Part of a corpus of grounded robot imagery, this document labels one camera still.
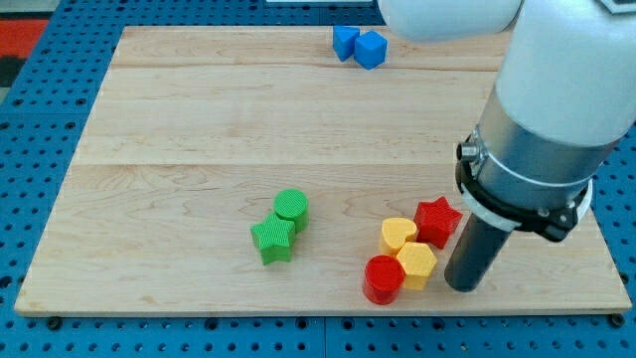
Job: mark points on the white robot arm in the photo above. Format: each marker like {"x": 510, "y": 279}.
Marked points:
{"x": 563, "y": 97}

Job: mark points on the green cylinder block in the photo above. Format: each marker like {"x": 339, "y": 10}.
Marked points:
{"x": 292, "y": 205}

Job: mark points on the green star block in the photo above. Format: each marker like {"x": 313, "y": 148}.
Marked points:
{"x": 274, "y": 238}

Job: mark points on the yellow heart block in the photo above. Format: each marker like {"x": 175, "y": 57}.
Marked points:
{"x": 395, "y": 233}

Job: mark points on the wooden board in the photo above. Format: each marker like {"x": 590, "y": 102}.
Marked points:
{"x": 195, "y": 130}

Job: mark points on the red cylinder block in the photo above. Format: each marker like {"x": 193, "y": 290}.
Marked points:
{"x": 384, "y": 277}

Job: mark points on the red star block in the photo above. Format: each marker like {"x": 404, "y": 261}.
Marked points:
{"x": 436, "y": 222}

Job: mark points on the yellow hexagon block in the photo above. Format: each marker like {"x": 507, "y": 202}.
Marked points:
{"x": 418, "y": 262}

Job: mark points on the blue cube block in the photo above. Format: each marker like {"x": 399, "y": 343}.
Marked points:
{"x": 370, "y": 50}

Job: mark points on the blue angular block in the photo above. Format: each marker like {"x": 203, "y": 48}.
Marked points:
{"x": 344, "y": 40}

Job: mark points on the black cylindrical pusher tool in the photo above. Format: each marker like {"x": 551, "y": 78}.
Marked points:
{"x": 476, "y": 249}

